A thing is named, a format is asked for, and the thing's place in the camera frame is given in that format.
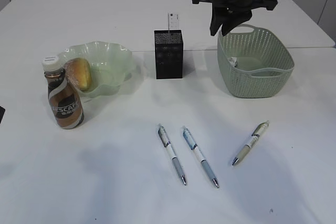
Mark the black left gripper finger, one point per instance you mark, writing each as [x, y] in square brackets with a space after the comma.
[2, 112]

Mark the pink paper ball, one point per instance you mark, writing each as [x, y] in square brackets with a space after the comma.
[233, 61]

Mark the clear plastic ruler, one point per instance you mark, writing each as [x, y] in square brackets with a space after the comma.
[172, 22]

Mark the Nescafe coffee bottle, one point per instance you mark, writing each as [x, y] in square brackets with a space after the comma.
[63, 98]

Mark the sugared bread roll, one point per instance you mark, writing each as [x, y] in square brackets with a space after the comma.
[78, 73]

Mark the cream pen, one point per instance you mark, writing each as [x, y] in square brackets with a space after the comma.
[255, 136]

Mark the blue grey pen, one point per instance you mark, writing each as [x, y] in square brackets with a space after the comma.
[199, 156]

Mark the green plastic woven basket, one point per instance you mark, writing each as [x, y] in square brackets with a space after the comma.
[264, 63]

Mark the black mesh pen holder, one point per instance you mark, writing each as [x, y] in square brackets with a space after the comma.
[168, 54]

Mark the green wavy glass plate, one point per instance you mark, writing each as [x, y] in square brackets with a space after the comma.
[111, 65]

